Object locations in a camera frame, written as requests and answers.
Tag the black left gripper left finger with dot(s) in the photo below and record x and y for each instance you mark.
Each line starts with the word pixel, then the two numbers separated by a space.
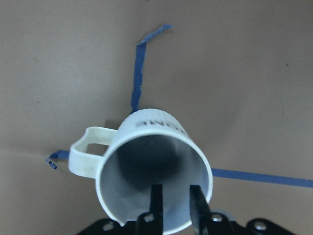
pixel 156 200

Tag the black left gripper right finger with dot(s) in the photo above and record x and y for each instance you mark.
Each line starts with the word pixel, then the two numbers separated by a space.
pixel 199 209

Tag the white plastic mug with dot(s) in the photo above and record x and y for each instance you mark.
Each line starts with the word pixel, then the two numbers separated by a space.
pixel 150 147

